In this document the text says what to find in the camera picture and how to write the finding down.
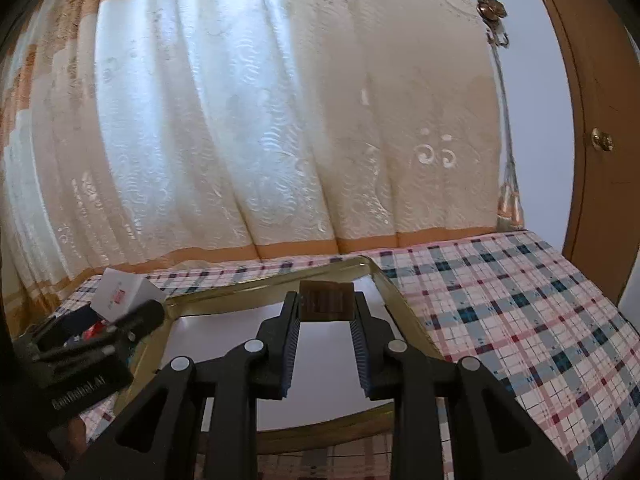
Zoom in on white small box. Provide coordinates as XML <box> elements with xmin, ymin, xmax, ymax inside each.
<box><xmin>90</xmin><ymin>269</ymin><xmax>167</xmax><ymax>323</ymax></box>

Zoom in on brown wooden block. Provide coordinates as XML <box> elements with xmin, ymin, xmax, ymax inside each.
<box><xmin>299</xmin><ymin>281</ymin><xmax>356</xmax><ymax>322</ymax></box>

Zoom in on red toy brick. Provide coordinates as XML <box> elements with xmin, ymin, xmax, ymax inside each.
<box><xmin>81</xmin><ymin>321</ymin><xmax>107</xmax><ymax>341</ymax></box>

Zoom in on gold metal tin tray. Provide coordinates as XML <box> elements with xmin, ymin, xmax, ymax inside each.
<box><xmin>114</xmin><ymin>256</ymin><xmax>442</xmax><ymax>454</ymax></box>

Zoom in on white paper liner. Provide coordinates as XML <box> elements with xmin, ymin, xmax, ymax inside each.
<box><xmin>160</xmin><ymin>300</ymin><xmax>383</xmax><ymax>431</ymax></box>

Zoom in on cream patterned curtain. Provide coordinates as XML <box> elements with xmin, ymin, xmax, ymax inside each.
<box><xmin>0</xmin><ymin>0</ymin><xmax>504</xmax><ymax>302</ymax></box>

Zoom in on brass door knob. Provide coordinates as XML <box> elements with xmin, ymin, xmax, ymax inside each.
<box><xmin>590</xmin><ymin>128</ymin><xmax>614</xmax><ymax>153</ymax></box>

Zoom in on brown wooden door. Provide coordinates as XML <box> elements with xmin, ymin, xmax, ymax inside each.
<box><xmin>542</xmin><ymin>0</ymin><xmax>639</xmax><ymax>302</ymax></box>

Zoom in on curtain tieback hook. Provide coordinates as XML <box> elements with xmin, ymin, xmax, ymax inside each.
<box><xmin>476</xmin><ymin>0</ymin><xmax>510</xmax><ymax>48</ymax></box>

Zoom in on curtain tassel cord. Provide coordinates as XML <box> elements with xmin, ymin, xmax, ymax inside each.
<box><xmin>491</xmin><ymin>41</ymin><xmax>526</xmax><ymax>233</ymax></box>

